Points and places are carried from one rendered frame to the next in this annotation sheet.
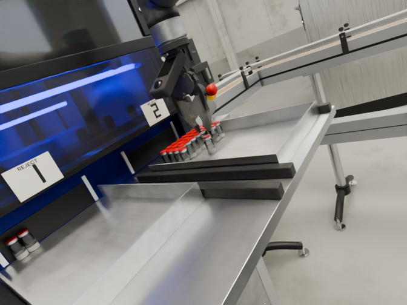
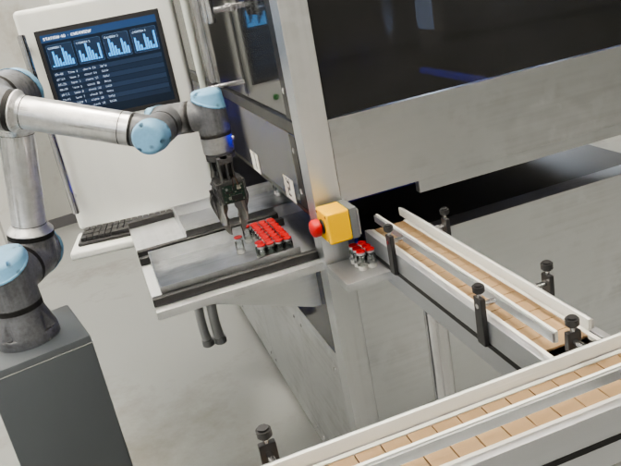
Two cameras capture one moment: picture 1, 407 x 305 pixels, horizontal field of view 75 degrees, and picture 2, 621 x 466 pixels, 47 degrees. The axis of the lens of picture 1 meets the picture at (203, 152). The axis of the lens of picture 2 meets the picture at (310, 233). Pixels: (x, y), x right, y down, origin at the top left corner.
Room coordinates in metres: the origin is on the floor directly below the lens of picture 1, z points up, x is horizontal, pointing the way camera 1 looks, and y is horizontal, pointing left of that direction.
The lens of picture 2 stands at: (1.68, -1.37, 1.55)
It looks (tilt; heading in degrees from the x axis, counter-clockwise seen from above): 21 degrees down; 122
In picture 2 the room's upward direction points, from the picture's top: 11 degrees counter-clockwise
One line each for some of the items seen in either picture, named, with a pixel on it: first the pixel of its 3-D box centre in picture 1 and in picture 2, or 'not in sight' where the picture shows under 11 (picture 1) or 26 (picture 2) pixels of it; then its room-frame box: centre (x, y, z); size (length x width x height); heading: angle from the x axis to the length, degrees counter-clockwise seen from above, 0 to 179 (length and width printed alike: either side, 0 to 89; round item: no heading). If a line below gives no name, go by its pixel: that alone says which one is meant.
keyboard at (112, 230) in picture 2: not in sight; (140, 224); (-0.02, 0.29, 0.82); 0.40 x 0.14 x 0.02; 37
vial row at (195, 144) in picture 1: (197, 143); (262, 240); (0.68, 0.01, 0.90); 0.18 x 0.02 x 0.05; 137
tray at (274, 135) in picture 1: (231, 140); (222, 255); (0.61, -0.07, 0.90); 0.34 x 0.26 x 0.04; 47
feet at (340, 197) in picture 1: (344, 194); not in sight; (1.34, -0.68, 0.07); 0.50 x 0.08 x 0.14; 137
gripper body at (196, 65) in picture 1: (185, 68); (225, 177); (0.64, -0.04, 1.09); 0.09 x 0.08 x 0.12; 137
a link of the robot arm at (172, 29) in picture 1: (168, 34); (219, 144); (0.64, -0.03, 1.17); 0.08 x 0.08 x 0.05
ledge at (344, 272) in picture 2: (206, 125); (365, 269); (0.99, -0.05, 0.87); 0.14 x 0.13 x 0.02; 47
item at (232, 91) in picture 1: (217, 96); (462, 277); (1.25, -0.16, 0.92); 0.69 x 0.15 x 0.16; 137
